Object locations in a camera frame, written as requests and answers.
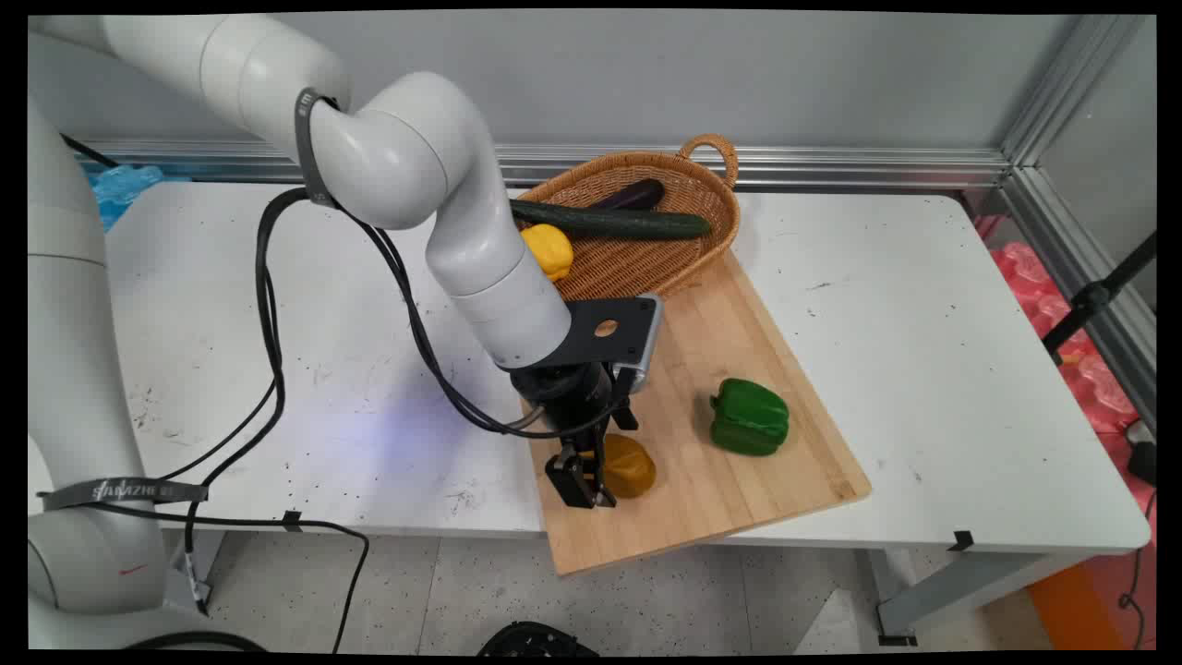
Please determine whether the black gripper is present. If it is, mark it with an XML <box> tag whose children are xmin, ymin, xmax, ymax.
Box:
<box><xmin>510</xmin><ymin>362</ymin><xmax>641</xmax><ymax>511</ymax></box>

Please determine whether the long dark green cucumber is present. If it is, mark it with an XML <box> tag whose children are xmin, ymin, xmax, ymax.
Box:
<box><xmin>510</xmin><ymin>199</ymin><xmax>713</xmax><ymax>242</ymax></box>

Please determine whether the brown yellow potato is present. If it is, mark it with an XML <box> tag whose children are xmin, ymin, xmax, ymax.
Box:
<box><xmin>600</xmin><ymin>433</ymin><xmax>657</xmax><ymax>501</ymax></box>

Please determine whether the wooden cutting board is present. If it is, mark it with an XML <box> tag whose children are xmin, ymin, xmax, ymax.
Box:
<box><xmin>520</xmin><ymin>248</ymin><xmax>873</xmax><ymax>578</ymax></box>

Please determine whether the green bell pepper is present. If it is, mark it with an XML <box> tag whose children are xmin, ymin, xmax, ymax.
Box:
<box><xmin>709</xmin><ymin>378</ymin><xmax>791</xmax><ymax>457</ymax></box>

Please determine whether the black round floor object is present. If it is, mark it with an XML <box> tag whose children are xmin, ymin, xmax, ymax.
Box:
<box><xmin>477</xmin><ymin>621</ymin><xmax>600</xmax><ymax>659</ymax></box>

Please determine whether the woven wicker basket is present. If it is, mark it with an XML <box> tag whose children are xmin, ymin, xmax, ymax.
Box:
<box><xmin>513</xmin><ymin>134</ymin><xmax>742</xmax><ymax>303</ymax></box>

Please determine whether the yellow bell pepper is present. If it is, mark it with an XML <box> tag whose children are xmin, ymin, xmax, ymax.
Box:
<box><xmin>520</xmin><ymin>224</ymin><xmax>575</xmax><ymax>283</ymax></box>

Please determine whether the purple eggplant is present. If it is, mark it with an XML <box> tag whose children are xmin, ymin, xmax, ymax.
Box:
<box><xmin>586</xmin><ymin>178</ymin><xmax>667</xmax><ymax>212</ymax></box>

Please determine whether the grey table leg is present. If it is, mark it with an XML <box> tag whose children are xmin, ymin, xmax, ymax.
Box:
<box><xmin>868</xmin><ymin>549</ymin><xmax>1092</xmax><ymax>647</ymax></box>
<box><xmin>164</xmin><ymin>528</ymin><xmax>228</xmax><ymax>612</ymax></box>

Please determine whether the orange floor strip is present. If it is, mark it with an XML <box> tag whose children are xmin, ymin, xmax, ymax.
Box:
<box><xmin>1027</xmin><ymin>559</ymin><xmax>1133</xmax><ymax>652</ymax></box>

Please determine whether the pink bubble wrap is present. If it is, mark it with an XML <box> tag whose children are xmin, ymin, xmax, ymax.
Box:
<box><xmin>974</xmin><ymin>214</ymin><xmax>1157</xmax><ymax>546</ymax></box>

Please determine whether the black tripod stand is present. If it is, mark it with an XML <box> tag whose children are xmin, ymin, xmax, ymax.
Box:
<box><xmin>1042</xmin><ymin>231</ymin><xmax>1157</xmax><ymax>357</ymax></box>

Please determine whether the blue bubble wrap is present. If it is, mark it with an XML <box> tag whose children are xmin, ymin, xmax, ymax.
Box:
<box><xmin>88</xmin><ymin>164</ymin><xmax>169</xmax><ymax>232</ymax></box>

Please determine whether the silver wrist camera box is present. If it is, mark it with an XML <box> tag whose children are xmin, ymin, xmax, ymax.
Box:
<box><xmin>609</xmin><ymin>294</ymin><xmax>665</xmax><ymax>394</ymax></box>

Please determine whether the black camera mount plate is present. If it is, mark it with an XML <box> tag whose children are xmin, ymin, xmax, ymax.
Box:
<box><xmin>540</xmin><ymin>297</ymin><xmax>658</xmax><ymax>369</ymax></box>

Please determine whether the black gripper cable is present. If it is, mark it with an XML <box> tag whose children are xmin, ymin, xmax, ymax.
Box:
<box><xmin>340</xmin><ymin>205</ymin><xmax>631</xmax><ymax>441</ymax></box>

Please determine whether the black floor cable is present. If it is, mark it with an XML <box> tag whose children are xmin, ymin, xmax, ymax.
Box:
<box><xmin>88</xmin><ymin>503</ymin><xmax>371</xmax><ymax>653</ymax></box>

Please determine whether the thin black cable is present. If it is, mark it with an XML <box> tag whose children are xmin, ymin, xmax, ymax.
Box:
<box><xmin>155</xmin><ymin>377</ymin><xmax>278</xmax><ymax>483</ymax></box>

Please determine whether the thick black cable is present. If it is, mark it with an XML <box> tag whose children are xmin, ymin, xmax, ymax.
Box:
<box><xmin>183</xmin><ymin>187</ymin><xmax>310</xmax><ymax>616</ymax></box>

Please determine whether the aluminium frame rail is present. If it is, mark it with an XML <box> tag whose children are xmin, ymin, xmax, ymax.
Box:
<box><xmin>1001</xmin><ymin>14</ymin><xmax>1157</xmax><ymax>430</ymax></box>
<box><xmin>74</xmin><ymin>140</ymin><xmax>1013</xmax><ymax>192</ymax></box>

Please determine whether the grey printed velcro strap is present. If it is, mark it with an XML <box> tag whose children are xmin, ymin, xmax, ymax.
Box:
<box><xmin>37</xmin><ymin>478</ymin><xmax>211</xmax><ymax>513</ymax></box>

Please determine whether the black device with cable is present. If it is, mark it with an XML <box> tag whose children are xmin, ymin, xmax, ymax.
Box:
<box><xmin>1117</xmin><ymin>420</ymin><xmax>1157</xmax><ymax>647</ymax></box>

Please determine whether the black cable behind arm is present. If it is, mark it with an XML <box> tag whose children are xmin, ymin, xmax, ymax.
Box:
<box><xmin>60</xmin><ymin>134</ymin><xmax>121</xmax><ymax>170</ymax></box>

